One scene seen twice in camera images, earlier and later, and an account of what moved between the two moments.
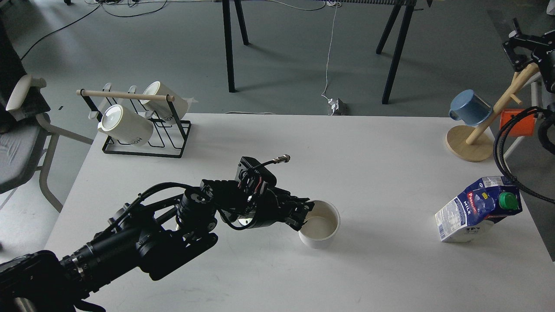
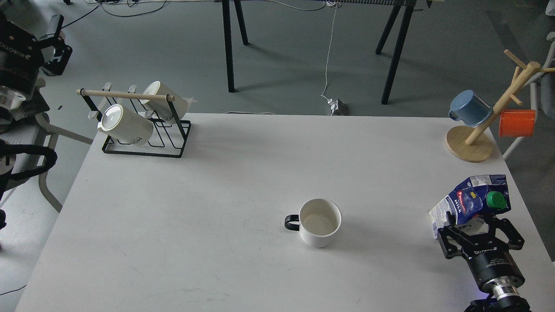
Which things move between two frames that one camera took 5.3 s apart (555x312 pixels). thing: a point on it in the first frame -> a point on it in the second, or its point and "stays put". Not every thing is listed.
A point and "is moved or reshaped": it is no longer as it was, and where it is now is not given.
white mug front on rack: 126,125 stays put
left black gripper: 252,201 -> 21,57
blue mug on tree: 467,105 stays put
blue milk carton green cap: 484,202 is moved or reshaped
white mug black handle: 322,222 stays put
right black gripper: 545,56 -> 487,259
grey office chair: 27,135 stays put
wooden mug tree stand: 475,143 stays put
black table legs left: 226,8 stays put
